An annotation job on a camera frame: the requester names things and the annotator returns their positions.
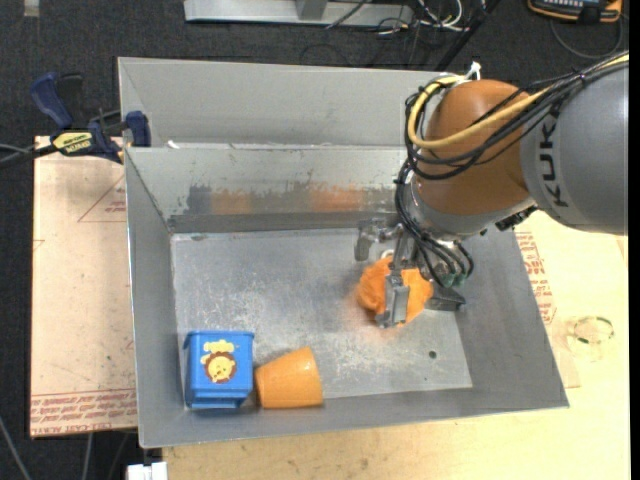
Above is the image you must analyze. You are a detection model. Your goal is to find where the grey metal bin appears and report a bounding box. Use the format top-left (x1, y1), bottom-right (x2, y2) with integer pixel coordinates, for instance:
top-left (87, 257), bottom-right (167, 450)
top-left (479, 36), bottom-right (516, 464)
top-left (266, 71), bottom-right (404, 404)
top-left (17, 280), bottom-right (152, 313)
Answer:
top-left (117, 56), bottom-right (570, 450)

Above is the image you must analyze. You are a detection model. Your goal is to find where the brown cardboard board red print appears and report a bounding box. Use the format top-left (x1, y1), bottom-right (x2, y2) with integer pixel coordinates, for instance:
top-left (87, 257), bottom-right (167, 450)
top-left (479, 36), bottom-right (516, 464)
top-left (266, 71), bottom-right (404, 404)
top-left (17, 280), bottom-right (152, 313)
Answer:
top-left (29, 135), bottom-right (584, 439)

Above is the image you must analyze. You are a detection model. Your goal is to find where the blue box with lion print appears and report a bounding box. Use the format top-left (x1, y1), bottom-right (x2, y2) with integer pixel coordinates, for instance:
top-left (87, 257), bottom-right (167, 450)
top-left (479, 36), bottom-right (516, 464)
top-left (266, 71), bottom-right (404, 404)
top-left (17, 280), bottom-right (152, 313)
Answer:
top-left (182, 330), bottom-right (256, 412)

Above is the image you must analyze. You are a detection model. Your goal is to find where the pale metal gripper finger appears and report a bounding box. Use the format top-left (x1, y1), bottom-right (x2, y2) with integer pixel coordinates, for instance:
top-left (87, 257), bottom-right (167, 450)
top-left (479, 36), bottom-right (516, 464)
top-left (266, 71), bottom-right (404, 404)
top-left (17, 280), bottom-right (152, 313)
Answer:
top-left (381, 271), bottom-right (412, 329)

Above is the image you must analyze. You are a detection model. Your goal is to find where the orange cup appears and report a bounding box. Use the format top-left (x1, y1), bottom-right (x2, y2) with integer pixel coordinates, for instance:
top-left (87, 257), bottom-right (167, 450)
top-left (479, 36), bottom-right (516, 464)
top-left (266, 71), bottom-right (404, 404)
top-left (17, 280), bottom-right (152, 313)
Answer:
top-left (253, 346), bottom-right (325, 410)

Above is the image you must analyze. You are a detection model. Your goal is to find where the clear glass cup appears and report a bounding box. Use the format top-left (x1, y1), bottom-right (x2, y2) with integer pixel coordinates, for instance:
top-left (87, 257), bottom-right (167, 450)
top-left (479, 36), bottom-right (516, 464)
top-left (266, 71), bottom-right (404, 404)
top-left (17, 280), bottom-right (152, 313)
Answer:
top-left (571, 314), bottom-right (616, 362)

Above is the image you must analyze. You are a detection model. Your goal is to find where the orange fuzzy toy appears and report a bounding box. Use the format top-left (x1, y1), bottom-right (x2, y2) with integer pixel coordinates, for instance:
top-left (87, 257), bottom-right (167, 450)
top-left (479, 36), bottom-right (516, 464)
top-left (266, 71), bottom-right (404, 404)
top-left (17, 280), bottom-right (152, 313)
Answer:
top-left (355, 256), bottom-right (435, 327)

